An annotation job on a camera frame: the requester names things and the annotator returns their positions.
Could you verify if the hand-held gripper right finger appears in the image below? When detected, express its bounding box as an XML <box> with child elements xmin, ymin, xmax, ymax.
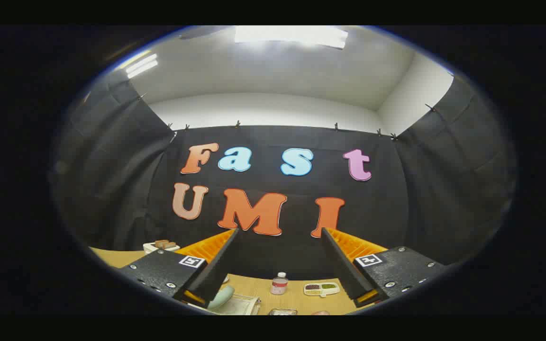
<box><xmin>320</xmin><ymin>227</ymin><xmax>446</xmax><ymax>308</ymax></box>

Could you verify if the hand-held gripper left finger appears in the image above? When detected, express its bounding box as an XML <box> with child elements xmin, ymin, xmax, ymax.
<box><xmin>112</xmin><ymin>227</ymin><xmax>240</xmax><ymax>308</ymax></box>

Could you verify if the light green plate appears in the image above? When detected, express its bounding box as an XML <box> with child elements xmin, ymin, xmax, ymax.
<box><xmin>207</xmin><ymin>284</ymin><xmax>236</xmax><ymax>311</ymax></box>

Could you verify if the white wire dish rack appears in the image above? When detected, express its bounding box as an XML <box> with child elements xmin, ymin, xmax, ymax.
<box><xmin>197</xmin><ymin>294</ymin><xmax>262</xmax><ymax>315</ymax></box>

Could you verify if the white divided snack tray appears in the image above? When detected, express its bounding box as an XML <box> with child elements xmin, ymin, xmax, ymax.
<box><xmin>303</xmin><ymin>282</ymin><xmax>341</xmax><ymax>298</ymax></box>

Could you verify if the clear bottle with red label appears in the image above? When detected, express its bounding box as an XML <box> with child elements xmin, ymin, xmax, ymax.
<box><xmin>271</xmin><ymin>272</ymin><xmax>289</xmax><ymax>296</ymax></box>

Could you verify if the white toaster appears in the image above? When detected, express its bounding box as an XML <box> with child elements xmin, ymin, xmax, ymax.
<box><xmin>143</xmin><ymin>239</ymin><xmax>181</xmax><ymax>255</ymax></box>

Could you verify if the black backdrop cloth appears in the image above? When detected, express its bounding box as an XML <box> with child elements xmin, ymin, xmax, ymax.
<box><xmin>53</xmin><ymin>71</ymin><xmax>515</xmax><ymax>285</ymax></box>

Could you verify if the small ceiling light panel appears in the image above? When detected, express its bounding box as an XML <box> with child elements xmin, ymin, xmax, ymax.
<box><xmin>125</xmin><ymin>53</ymin><xmax>159</xmax><ymax>79</ymax></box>

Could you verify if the large ceiling light panel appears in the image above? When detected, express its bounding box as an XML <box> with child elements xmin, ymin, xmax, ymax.
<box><xmin>234</xmin><ymin>26</ymin><xmax>348</xmax><ymax>49</ymax></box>

